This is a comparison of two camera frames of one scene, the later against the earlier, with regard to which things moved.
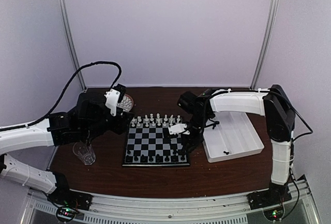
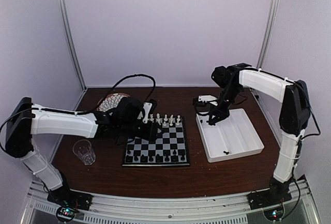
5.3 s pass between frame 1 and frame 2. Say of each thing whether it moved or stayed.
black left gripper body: moved
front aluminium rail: stayed
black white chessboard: stayed
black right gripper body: moved
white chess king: stayed
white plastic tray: stayed
